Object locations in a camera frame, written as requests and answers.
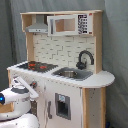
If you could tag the wooden toy play kitchen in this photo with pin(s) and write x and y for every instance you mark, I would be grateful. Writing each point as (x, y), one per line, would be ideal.
(87, 97)

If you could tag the black toy stovetop red burners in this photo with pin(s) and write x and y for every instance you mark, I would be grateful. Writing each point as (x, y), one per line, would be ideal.
(37, 66)

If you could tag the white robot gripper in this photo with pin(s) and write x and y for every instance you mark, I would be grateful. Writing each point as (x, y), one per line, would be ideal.
(19, 97)

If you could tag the toy ice dispenser panel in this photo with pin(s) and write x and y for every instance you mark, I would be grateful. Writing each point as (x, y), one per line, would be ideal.
(62, 103)

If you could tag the black toy faucet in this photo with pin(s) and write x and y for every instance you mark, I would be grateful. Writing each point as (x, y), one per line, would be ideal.
(82, 64)

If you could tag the grey toy sink basin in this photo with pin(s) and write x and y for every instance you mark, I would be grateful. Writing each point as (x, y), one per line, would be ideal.
(72, 73)

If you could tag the grey toy range hood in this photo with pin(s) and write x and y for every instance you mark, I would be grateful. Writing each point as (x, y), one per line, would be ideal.
(38, 25)

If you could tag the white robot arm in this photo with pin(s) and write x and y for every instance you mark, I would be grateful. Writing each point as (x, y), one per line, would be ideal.
(27, 120)

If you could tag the grey cabinet door handle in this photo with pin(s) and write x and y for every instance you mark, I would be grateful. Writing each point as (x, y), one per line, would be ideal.
(48, 110)

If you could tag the white toy microwave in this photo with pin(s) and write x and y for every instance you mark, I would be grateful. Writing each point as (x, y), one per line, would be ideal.
(74, 24)

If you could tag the right red stove knob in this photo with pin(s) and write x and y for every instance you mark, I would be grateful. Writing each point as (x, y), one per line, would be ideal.
(34, 84)

